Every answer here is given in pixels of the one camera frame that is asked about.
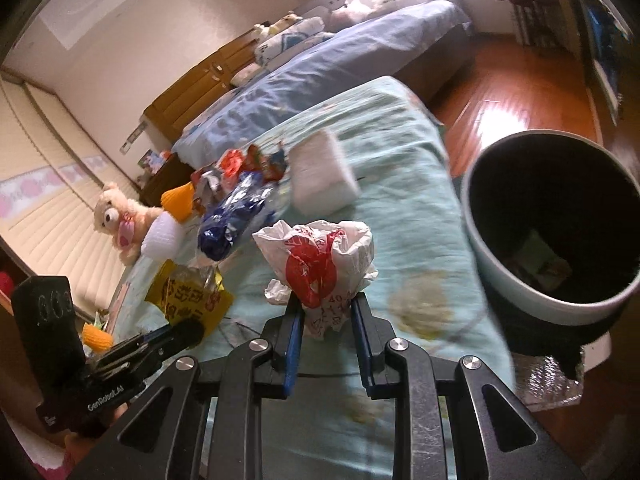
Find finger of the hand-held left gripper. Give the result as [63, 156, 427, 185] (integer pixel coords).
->
[89, 320, 207, 379]

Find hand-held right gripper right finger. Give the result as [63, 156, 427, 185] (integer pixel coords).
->
[350, 292, 591, 480]

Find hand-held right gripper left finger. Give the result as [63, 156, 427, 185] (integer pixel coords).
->
[64, 294, 307, 480]

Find yellow plastic bag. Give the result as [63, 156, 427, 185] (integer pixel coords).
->
[144, 259, 236, 338]

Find white red-printed plastic bag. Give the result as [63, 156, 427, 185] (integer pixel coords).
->
[251, 219, 381, 343]

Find round trash bin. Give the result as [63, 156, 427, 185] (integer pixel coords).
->
[459, 130, 640, 361]

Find orange and white wrapper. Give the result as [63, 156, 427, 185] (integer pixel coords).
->
[220, 147, 248, 181]

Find orange foam fruit net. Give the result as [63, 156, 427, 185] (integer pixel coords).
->
[160, 181, 197, 223]
[81, 322, 115, 353]

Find cream teddy bear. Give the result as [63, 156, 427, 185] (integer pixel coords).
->
[94, 181, 166, 267]

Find blue snack wrapper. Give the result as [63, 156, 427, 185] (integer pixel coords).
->
[196, 170, 281, 263]

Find cream pleated curtain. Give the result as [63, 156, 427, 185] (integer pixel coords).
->
[0, 75, 146, 306]

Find teal floral bedsheet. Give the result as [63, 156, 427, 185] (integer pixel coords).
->
[107, 75, 518, 480]

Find dark wooden nightstand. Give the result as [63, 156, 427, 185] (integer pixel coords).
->
[139, 152, 193, 208]

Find silver crumpled wrapper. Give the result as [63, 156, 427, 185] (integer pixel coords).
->
[190, 167, 226, 211]

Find white tissue pack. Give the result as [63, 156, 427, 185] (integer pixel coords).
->
[289, 127, 362, 213]

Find red snack packet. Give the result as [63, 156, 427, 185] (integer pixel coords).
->
[247, 142, 288, 181]

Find paper scrap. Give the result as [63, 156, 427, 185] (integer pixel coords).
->
[510, 230, 573, 291]

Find wooden headboard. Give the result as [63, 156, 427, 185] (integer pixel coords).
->
[144, 27, 261, 143]

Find plain pale pillow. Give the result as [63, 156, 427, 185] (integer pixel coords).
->
[231, 62, 271, 88]

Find bed with blue sheet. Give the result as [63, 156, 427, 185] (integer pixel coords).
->
[172, 0, 476, 161]

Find printed white pillow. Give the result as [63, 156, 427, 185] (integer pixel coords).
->
[252, 16, 326, 67]

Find plush toys on headboard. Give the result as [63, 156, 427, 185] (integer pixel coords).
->
[252, 12, 303, 36]

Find pile of plush toys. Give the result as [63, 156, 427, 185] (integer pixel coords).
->
[325, 0, 396, 28]

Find storage shelf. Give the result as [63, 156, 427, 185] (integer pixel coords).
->
[510, 0, 571, 56]

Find flat screen television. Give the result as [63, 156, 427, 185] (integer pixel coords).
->
[575, 0, 631, 126]

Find photo frame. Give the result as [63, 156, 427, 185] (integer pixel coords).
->
[137, 149, 168, 173]

